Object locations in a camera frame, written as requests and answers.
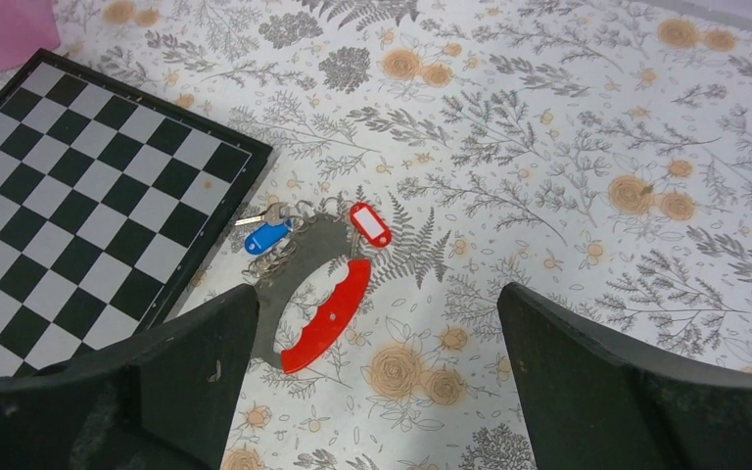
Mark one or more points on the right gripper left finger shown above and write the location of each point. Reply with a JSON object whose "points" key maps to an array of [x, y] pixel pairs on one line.
{"points": [[161, 399]]}

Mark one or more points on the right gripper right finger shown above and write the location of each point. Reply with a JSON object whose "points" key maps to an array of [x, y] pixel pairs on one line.
{"points": [[594, 398]]}

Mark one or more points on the blue key tag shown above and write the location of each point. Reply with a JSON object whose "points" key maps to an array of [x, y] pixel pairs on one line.
{"points": [[264, 238]]}

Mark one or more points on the silver key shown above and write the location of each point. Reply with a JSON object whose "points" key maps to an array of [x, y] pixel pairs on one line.
{"points": [[275, 214]]}

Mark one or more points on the keyring with red fob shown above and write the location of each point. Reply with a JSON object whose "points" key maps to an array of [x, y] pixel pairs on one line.
{"points": [[309, 291]]}

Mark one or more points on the red key tag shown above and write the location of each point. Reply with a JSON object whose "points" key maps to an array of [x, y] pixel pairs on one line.
{"points": [[370, 225]]}

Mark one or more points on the black white chessboard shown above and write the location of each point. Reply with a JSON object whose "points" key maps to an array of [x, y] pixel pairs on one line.
{"points": [[111, 199]]}

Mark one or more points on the floral table mat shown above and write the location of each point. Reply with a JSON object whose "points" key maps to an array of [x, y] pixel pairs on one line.
{"points": [[598, 153]]}

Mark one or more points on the pink metronome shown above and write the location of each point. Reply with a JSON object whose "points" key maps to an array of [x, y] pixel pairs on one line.
{"points": [[25, 27]]}

